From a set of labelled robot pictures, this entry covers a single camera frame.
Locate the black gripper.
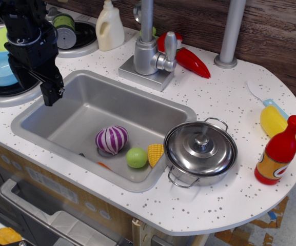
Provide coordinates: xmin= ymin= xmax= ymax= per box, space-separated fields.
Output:
xmin=4 ymin=38 xmax=65 ymax=107

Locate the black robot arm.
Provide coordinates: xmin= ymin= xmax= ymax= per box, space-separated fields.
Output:
xmin=0 ymin=1 xmax=64 ymax=106

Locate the stainless steel pot lid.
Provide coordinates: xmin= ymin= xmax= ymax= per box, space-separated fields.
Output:
xmin=164 ymin=120 xmax=238 ymax=177

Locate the front toy stove burner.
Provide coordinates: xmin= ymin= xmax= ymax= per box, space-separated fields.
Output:
xmin=0 ymin=83 xmax=42 ymax=108

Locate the toy stove burner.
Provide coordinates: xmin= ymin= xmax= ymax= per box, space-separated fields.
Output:
xmin=0 ymin=83 xmax=42 ymax=108
xmin=58 ymin=20 xmax=98 ymax=58

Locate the rear toy stove burner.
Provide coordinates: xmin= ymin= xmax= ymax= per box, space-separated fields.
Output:
xmin=58 ymin=20 xmax=98 ymax=58

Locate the green labelled toy can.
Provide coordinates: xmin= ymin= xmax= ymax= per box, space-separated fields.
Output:
xmin=52 ymin=13 xmax=77 ymax=49

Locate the purple white toy onion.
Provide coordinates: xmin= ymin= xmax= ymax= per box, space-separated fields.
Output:
xmin=95 ymin=125 xmax=129 ymax=156

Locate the silver toy sink basin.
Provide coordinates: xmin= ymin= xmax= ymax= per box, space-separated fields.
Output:
xmin=11 ymin=70 xmax=196 ymax=192

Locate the cream toy detergent bottle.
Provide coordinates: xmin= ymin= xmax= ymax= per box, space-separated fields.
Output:
xmin=95 ymin=1 xmax=125 ymax=51

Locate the orange toy carrot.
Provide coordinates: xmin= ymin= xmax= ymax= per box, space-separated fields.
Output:
xmin=97 ymin=162 xmax=112 ymax=171

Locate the silver toy faucet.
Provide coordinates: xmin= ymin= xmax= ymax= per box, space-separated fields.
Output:
xmin=119 ymin=0 xmax=177 ymax=91

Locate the yellow toy corn piece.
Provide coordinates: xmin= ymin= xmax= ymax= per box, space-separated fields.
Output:
xmin=147 ymin=143 xmax=164 ymax=168

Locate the red toy chili pepper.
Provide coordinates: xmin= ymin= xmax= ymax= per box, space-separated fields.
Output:
xmin=175 ymin=48 xmax=211 ymax=78

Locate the yellow toy food piece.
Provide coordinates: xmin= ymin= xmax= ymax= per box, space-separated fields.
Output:
xmin=0 ymin=227 xmax=22 ymax=245

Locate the grey support pole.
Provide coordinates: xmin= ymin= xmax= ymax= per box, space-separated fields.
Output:
xmin=214 ymin=0 xmax=246 ymax=69

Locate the white blue toy knife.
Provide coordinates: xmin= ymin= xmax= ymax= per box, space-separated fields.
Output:
xmin=246 ymin=81 xmax=289 ymax=119

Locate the yellow toy banana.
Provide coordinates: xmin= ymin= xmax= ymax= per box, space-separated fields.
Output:
xmin=260 ymin=106 xmax=288 ymax=137

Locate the red toy sauce bottle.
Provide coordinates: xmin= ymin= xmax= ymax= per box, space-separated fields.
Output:
xmin=254 ymin=115 xmax=296 ymax=185

